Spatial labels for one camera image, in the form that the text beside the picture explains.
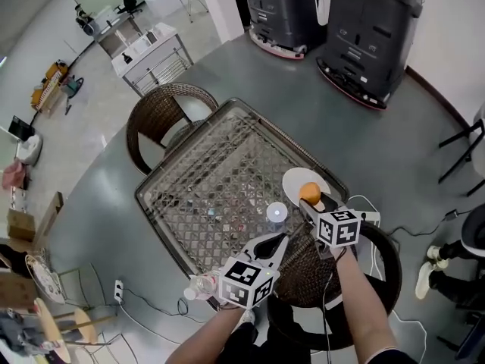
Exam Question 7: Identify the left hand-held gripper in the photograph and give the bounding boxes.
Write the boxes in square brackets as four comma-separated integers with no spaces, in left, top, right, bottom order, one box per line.
[217,232,291,311]

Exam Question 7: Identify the cardboard box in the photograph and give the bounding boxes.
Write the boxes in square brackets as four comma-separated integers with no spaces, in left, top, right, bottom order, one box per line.
[6,207,37,242]

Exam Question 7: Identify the person's right forearm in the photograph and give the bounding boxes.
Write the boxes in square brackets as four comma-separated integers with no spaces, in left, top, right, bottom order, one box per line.
[334,249,401,364]

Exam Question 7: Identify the grey desk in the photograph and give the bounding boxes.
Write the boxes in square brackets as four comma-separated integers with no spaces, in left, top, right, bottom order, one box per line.
[94,12,143,58]

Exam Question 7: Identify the grey chair with black legs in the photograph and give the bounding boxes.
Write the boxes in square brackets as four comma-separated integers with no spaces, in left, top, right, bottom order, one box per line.
[438,104,485,197]

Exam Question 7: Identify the person's left forearm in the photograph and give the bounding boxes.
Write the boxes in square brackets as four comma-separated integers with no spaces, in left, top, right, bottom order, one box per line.
[163,304,248,364]

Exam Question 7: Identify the orange fruit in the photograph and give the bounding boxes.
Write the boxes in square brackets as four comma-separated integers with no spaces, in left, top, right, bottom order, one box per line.
[299,181,323,207]

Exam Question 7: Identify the flat cardboard sheet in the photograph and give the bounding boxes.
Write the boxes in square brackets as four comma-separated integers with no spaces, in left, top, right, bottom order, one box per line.
[33,190,64,248]

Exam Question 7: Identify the round wooden stool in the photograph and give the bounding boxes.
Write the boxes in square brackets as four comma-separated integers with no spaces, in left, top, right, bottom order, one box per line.
[74,307,100,347]
[33,297,71,364]

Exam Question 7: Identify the black cable with adapter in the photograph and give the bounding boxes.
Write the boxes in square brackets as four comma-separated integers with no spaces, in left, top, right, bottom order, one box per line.
[393,209,460,239]

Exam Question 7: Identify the yellow rack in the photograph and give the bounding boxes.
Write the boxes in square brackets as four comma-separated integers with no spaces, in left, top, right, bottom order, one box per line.
[30,61,70,112]

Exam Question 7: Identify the white plate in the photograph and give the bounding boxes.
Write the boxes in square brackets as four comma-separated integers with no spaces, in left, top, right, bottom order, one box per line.
[282,167,333,206]

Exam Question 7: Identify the dark round wicker chair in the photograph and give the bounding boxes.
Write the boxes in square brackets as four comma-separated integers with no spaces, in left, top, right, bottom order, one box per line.
[267,218,402,352]

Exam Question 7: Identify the white counter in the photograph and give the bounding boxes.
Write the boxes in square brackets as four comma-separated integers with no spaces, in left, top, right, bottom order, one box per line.
[143,0,190,18]

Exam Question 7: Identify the white shell office chair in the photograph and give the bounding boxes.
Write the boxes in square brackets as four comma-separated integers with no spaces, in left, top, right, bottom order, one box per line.
[460,206,485,259]

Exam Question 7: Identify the white power adapter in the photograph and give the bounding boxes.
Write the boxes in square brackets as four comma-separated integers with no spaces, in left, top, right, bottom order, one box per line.
[358,209,381,226]

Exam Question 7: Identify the green vacuum cleaner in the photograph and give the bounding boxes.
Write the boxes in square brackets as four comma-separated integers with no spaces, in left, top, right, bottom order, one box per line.
[60,73,86,116]

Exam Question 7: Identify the brown wicker armchair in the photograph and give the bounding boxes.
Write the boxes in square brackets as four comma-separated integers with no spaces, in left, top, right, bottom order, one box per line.
[125,83,220,177]

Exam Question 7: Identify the person's legs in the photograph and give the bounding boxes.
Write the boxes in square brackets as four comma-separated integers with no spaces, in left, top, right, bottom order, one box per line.
[227,301,315,364]

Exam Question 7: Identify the pink bag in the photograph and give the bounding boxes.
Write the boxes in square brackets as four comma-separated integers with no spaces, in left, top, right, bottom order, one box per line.
[2,159,30,191]

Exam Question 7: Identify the dark grey mobile machine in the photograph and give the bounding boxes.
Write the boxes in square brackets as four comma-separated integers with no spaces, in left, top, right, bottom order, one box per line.
[315,0,425,112]
[242,0,330,61]

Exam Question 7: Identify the round patterned tray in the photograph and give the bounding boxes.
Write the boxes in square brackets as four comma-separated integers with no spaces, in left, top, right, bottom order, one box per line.
[24,254,66,306]

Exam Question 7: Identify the white cabinet cart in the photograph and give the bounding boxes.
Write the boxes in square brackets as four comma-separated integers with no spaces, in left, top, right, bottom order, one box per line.
[111,22,194,98]

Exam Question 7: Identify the wicker table with glass top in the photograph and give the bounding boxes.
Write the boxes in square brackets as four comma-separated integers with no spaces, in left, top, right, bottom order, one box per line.
[135,97,350,280]

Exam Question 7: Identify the black monitor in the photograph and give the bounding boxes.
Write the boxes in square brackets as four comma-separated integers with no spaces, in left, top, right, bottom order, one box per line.
[7,115,35,143]

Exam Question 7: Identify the clear plastic water bottle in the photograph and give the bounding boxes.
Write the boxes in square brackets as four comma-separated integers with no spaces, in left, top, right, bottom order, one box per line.
[183,274,221,302]

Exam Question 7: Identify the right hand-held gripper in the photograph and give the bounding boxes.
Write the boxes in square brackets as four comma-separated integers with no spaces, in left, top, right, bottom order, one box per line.
[299,191,363,261]

